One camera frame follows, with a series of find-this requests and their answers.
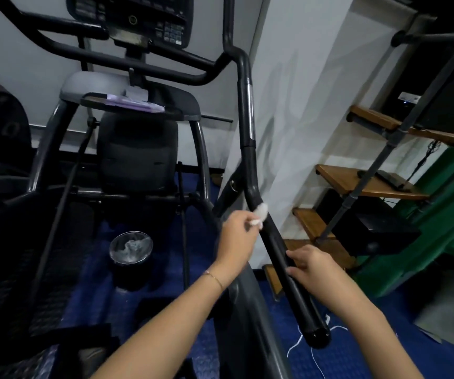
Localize black elliptical console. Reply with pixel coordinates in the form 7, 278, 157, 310
66, 0, 194, 50

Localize grey metal stair rail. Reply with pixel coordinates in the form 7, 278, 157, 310
316, 31, 454, 246

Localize white cord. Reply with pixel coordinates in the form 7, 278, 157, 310
286, 314, 349, 379

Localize thin gold bracelet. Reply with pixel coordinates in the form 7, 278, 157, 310
204, 271, 225, 293

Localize wooden stair step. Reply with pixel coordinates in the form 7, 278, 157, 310
293, 207, 357, 270
315, 164, 432, 201
347, 105, 454, 149
264, 264, 287, 301

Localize grey column cover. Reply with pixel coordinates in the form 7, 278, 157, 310
60, 71, 133, 104

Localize black bin with plastic liner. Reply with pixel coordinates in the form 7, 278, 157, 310
109, 231, 154, 292

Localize black remote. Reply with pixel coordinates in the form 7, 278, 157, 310
374, 169, 411, 191

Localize black textured foot pedal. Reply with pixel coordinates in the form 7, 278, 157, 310
0, 191, 111, 379

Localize black device with white label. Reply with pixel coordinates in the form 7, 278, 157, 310
385, 89, 423, 115

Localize grey floor mat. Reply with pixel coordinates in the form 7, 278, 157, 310
412, 271, 454, 346

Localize black console tray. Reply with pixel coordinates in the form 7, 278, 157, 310
80, 90, 202, 122

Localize person's right forearm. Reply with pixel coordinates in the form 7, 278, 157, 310
328, 290, 425, 379

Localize black elliptical drive housing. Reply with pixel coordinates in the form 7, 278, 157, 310
96, 113, 179, 196

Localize person's left forearm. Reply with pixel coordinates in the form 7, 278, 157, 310
91, 268, 247, 379

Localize person's left hand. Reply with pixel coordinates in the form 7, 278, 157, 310
211, 209, 261, 287

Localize purple and white papers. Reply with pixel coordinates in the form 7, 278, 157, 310
105, 87, 166, 113

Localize green cloth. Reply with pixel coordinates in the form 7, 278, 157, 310
353, 113, 454, 300

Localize white tissue wad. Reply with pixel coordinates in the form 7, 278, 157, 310
252, 203, 270, 227

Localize black elliptical moving handle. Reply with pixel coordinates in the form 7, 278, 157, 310
222, 0, 332, 350

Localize black fixed handlebar frame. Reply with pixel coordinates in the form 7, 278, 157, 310
0, 0, 233, 86

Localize person's right hand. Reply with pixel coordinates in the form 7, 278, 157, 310
285, 245, 360, 308

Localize dark grey elliptical frame legs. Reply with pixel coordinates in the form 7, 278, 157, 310
27, 99, 214, 217

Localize black box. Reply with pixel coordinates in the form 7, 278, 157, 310
315, 188, 422, 258

